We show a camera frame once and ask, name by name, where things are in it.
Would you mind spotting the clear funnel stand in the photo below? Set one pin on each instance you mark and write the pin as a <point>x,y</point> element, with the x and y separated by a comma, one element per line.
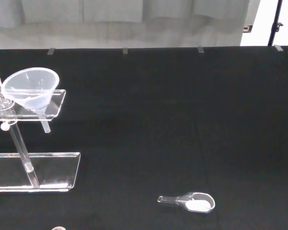
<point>57,167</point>

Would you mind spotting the black cloth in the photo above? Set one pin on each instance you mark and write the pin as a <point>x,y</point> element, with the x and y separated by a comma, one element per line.
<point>158,119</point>

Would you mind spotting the grey cloth clip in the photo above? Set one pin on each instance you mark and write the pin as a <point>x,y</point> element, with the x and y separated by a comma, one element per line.
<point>125,50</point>
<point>200,49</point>
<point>278,48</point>
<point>51,51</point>

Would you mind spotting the black tripod pole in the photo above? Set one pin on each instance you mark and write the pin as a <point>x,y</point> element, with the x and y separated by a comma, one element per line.
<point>276,21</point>

